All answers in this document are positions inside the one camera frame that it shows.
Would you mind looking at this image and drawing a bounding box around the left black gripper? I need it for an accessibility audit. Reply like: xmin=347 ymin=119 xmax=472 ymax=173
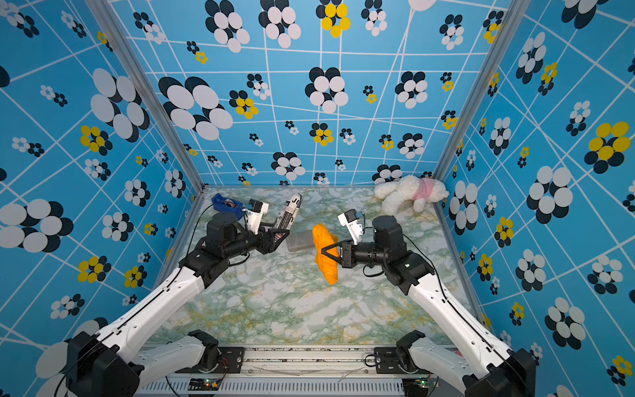
xmin=225 ymin=221 xmax=291 ymax=261

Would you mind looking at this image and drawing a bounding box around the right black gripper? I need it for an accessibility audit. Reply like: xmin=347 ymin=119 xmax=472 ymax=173
xmin=323 ymin=238 xmax=390 ymax=271

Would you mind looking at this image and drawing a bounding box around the orange cloth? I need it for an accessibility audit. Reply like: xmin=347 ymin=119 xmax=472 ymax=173
xmin=312 ymin=223 xmax=339 ymax=286

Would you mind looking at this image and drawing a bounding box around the newspaper print eyeglass case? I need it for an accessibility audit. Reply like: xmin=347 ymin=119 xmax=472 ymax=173
xmin=275 ymin=193 xmax=303 ymax=230

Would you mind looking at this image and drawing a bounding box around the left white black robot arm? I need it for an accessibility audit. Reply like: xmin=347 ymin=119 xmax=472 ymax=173
xmin=53 ymin=210 xmax=296 ymax=396

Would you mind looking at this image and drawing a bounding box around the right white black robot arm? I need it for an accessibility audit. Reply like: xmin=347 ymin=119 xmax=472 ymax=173
xmin=313 ymin=213 xmax=537 ymax=396

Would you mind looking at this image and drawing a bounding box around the blue tape dispenser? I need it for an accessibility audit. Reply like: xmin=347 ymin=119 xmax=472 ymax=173
xmin=212 ymin=194 xmax=245 ymax=222

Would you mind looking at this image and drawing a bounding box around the white plush toy pink shirt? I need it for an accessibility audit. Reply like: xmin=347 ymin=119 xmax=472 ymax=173
xmin=374 ymin=175 xmax=449 ymax=215

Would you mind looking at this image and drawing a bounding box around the right circuit board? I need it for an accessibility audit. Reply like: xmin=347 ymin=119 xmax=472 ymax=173
xmin=402 ymin=379 xmax=431 ymax=397

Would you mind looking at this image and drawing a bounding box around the circuit board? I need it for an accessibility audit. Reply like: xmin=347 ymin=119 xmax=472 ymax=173
xmin=402 ymin=379 xmax=431 ymax=397
xmin=188 ymin=378 xmax=223 ymax=391

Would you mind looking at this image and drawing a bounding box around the left circuit board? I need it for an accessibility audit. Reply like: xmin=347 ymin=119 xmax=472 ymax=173
xmin=188 ymin=378 xmax=223 ymax=391

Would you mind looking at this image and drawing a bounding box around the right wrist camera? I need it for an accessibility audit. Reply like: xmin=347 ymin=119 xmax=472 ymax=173
xmin=337 ymin=208 xmax=365 ymax=245

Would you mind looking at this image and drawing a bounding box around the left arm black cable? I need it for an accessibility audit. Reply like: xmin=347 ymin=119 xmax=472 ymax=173
xmin=183 ymin=202 xmax=219 ymax=259

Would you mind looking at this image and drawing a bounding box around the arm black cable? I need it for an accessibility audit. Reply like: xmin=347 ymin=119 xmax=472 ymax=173
xmin=183 ymin=202 xmax=219 ymax=259
xmin=361 ymin=232 xmax=527 ymax=397

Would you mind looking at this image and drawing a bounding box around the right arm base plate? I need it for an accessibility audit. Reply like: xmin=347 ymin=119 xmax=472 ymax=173
xmin=372 ymin=347 xmax=431 ymax=375

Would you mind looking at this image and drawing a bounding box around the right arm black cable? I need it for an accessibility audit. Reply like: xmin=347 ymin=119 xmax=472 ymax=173
xmin=361 ymin=232 xmax=527 ymax=397

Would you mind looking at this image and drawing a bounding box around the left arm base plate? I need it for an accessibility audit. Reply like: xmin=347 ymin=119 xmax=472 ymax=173
xmin=178 ymin=347 xmax=245 ymax=375

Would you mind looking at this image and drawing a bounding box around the aluminium front rail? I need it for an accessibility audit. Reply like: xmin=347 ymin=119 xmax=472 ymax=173
xmin=93 ymin=343 xmax=524 ymax=397

